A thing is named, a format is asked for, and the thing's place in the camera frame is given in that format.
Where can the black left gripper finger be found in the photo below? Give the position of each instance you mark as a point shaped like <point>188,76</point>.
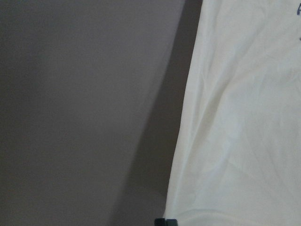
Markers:
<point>165,222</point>

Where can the beige long-sleeve printed shirt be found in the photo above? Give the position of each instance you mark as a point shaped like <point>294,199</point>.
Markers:
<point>237,160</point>

